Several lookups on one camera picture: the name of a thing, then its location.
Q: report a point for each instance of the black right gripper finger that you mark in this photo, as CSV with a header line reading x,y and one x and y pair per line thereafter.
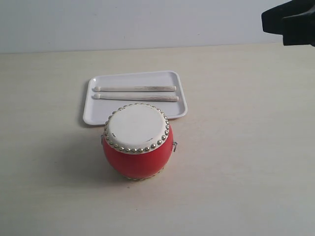
x,y
271,19
299,29

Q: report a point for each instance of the red small drum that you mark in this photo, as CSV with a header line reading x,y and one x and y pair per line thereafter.
x,y
138,141

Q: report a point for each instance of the wooden drumstick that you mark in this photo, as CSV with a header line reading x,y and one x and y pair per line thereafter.
x,y
136,89
161,98

